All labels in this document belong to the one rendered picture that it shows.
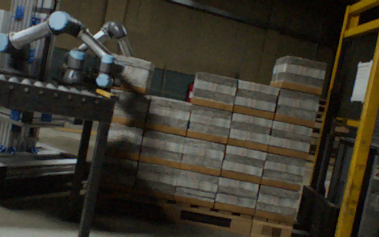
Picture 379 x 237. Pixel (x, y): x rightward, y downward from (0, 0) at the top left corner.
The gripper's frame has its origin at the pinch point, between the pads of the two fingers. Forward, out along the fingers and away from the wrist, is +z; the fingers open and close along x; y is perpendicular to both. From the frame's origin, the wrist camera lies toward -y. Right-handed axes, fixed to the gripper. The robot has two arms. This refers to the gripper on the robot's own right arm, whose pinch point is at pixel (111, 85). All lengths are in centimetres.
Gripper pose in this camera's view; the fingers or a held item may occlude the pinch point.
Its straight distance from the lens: 286.5
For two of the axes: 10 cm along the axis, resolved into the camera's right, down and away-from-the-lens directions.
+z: -0.3, -0.6, 10.0
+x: -9.8, -1.9, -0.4
